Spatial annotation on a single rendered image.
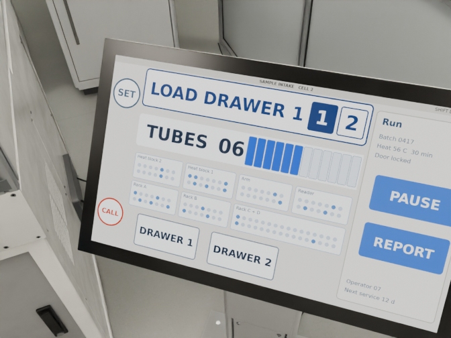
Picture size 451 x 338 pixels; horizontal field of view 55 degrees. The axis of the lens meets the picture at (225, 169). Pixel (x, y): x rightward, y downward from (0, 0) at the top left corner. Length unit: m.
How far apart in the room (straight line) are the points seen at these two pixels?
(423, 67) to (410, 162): 0.80
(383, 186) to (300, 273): 0.15
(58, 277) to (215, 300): 0.77
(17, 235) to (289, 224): 0.54
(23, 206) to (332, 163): 0.55
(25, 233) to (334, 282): 0.59
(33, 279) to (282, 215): 0.65
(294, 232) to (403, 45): 0.91
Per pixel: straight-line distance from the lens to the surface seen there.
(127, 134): 0.62
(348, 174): 0.56
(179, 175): 0.60
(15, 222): 0.89
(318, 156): 0.56
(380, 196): 0.57
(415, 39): 1.35
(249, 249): 0.59
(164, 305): 1.70
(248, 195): 0.57
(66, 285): 1.10
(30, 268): 1.03
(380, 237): 0.58
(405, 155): 0.56
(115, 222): 0.65
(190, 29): 3.11
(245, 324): 0.99
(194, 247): 0.61
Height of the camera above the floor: 1.51
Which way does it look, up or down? 47 degrees down
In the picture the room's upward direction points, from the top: 2 degrees counter-clockwise
